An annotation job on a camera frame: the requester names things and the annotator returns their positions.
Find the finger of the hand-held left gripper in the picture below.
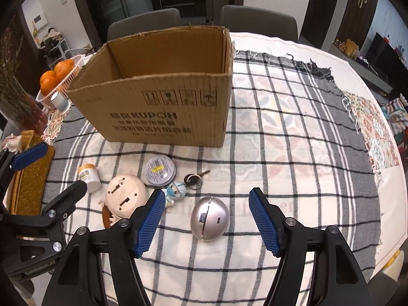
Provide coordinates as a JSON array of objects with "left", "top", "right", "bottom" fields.
[
  {"left": 0, "top": 180, "right": 88, "bottom": 256},
  {"left": 0, "top": 143, "right": 48, "bottom": 205}
]

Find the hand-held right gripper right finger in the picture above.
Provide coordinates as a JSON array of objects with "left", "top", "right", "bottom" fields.
[{"left": 249, "top": 187, "right": 372, "bottom": 306}]

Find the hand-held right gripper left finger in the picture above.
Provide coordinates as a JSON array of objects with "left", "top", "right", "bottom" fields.
[{"left": 41, "top": 189, "right": 167, "bottom": 306}]

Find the small white round lid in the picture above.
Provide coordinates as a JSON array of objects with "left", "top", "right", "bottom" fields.
[{"left": 78, "top": 163, "right": 103, "bottom": 193}]

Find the beige round deer toy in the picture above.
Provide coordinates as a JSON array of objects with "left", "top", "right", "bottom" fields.
[{"left": 98, "top": 174, "right": 150, "bottom": 230}]

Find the small clear black cap item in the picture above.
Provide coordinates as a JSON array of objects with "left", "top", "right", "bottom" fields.
[{"left": 165, "top": 181, "right": 189, "bottom": 202}]

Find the round metal tin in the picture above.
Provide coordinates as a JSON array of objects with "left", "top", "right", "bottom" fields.
[{"left": 141, "top": 155, "right": 176, "bottom": 188}]

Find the silver egg-shaped gadget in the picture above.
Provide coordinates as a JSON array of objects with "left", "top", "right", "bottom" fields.
[{"left": 190, "top": 197, "right": 230, "bottom": 242}]

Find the black key ring with key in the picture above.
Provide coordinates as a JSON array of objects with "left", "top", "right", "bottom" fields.
[{"left": 184, "top": 170, "right": 211, "bottom": 189}]

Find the brown cardboard box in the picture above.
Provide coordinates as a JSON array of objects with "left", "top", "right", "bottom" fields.
[{"left": 66, "top": 25, "right": 234, "bottom": 148}]

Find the printed white fabric bag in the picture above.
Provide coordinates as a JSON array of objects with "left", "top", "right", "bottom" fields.
[{"left": 0, "top": 134, "right": 23, "bottom": 151}]

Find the woven straw basket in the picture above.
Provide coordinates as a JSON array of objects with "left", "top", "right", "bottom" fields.
[{"left": 8, "top": 130, "right": 55, "bottom": 214}]

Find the dark red glass jar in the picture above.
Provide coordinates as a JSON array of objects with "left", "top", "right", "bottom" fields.
[{"left": 0, "top": 35, "right": 48, "bottom": 134}]

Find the grey white plaid blanket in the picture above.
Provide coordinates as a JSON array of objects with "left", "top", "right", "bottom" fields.
[{"left": 41, "top": 49, "right": 383, "bottom": 306}]

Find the grey cylindrical canister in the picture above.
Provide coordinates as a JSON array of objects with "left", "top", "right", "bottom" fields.
[{"left": 51, "top": 91, "right": 71, "bottom": 112}]

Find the pile of oranges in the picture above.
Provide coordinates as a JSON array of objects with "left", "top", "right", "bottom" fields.
[{"left": 40, "top": 59, "right": 76, "bottom": 98}]

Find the white plastic fruit basket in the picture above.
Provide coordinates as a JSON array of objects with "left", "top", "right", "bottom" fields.
[{"left": 35, "top": 54, "right": 86, "bottom": 106}]

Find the white shelf rack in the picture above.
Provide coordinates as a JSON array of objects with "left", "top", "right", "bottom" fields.
[{"left": 40, "top": 29, "right": 71, "bottom": 67}]

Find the colourful printed cloth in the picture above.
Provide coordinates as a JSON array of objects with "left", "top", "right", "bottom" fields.
[{"left": 381, "top": 94, "right": 408, "bottom": 154}]

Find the grey dining chair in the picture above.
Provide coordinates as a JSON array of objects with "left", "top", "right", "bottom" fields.
[
  {"left": 219, "top": 5, "right": 299, "bottom": 42},
  {"left": 107, "top": 8, "right": 181, "bottom": 42}
]

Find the white low media cabinet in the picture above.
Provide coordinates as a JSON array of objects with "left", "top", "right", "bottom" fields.
[{"left": 328, "top": 43, "right": 392, "bottom": 94}]

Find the yellow box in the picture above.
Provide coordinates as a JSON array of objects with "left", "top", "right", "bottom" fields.
[{"left": 335, "top": 38, "right": 359, "bottom": 58}]

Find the black television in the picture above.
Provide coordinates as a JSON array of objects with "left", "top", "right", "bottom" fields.
[{"left": 365, "top": 32, "right": 408, "bottom": 77}]

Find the dark brown door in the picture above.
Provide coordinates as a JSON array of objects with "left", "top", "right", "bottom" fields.
[{"left": 301, "top": 0, "right": 343, "bottom": 45}]

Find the white wall intercom panel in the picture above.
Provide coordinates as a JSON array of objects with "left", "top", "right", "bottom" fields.
[{"left": 32, "top": 15, "right": 48, "bottom": 37}]

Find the dark wooden cabinet gold handle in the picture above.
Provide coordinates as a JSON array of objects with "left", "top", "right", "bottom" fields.
[{"left": 336, "top": 0, "right": 380, "bottom": 52}]

